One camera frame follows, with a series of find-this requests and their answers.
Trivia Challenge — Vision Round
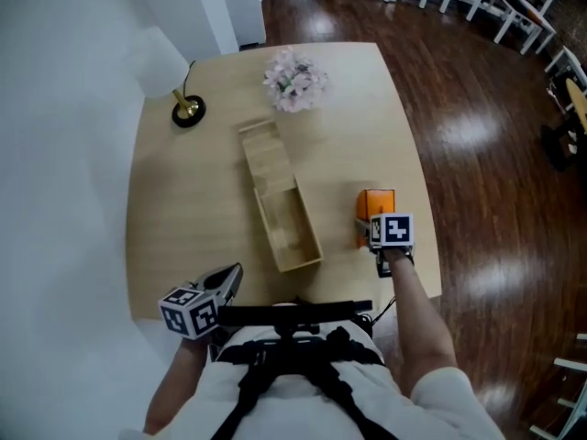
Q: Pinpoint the round wooden stool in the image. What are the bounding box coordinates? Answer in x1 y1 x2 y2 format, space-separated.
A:
564 77 587 135

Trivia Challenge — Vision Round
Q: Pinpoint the person's left forearm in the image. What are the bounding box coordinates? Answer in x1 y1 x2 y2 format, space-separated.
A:
142 335 213 435

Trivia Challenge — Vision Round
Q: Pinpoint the wooden sliding lid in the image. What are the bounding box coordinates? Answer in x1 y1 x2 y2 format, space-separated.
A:
238 117 298 193

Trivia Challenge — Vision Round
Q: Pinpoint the black chest harness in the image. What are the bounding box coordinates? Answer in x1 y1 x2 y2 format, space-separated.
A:
208 296 400 440

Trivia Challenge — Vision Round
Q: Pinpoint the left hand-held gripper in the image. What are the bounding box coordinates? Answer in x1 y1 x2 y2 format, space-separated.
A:
158 262 244 341

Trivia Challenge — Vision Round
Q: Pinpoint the orange tissue pack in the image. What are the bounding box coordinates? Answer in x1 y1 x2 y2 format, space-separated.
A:
355 188 397 250

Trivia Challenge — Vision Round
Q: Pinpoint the person's right forearm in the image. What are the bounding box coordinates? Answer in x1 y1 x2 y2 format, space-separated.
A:
382 247 460 396

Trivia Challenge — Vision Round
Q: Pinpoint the pink flower bouquet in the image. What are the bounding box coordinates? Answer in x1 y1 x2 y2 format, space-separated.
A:
261 46 330 115

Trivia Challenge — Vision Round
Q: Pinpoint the black cable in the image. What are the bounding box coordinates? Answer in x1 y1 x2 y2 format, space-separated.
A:
366 294 397 327

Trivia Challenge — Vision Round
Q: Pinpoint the wooden container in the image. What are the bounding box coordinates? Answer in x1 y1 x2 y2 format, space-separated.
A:
238 117 325 274

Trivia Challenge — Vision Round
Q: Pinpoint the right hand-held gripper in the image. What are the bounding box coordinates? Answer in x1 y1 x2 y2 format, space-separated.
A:
352 212 416 278

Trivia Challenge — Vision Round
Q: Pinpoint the white shade table lamp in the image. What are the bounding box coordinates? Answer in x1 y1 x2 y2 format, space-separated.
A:
132 25 208 130

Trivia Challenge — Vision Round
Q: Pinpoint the person's white shirt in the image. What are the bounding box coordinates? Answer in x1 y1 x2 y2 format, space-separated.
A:
119 323 506 440

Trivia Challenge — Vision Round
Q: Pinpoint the black stand base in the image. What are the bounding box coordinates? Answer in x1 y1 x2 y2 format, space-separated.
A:
539 124 580 173

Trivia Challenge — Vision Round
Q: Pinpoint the white table with orange item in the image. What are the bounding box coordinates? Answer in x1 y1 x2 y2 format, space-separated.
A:
491 0 570 57

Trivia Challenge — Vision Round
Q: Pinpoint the white metal rack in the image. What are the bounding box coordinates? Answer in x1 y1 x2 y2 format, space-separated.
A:
526 331 587 440

